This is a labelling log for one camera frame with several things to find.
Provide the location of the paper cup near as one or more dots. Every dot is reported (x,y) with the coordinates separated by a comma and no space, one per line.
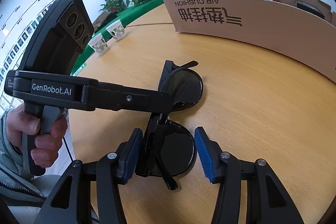
(98,44)

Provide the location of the paper cup far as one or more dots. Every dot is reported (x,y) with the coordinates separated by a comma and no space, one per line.
(116,30)

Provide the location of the cardboard box on green table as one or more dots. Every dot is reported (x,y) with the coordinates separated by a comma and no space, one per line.
(99,20)

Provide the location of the brown cardboard box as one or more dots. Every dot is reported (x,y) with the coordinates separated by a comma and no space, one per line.
(277,26)

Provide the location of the paper cup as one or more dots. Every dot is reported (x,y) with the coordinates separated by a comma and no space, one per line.
(116,30)
(98,44)

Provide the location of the green covered table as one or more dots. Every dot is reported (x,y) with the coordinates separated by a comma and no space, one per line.
(127,17)

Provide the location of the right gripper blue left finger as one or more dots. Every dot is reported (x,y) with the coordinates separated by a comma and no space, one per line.
(127,159)

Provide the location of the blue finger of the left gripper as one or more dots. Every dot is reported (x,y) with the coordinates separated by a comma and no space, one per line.
(167,69)

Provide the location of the grey jacket left forearm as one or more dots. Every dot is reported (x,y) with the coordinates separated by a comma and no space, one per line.
(21,191)

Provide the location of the black small box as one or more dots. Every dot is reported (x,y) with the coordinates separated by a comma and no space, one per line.
(309,8)

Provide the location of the small potted plant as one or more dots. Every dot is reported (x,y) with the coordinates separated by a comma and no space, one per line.
(113,6)

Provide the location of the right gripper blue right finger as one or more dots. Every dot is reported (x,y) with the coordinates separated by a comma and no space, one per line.
(209,154)

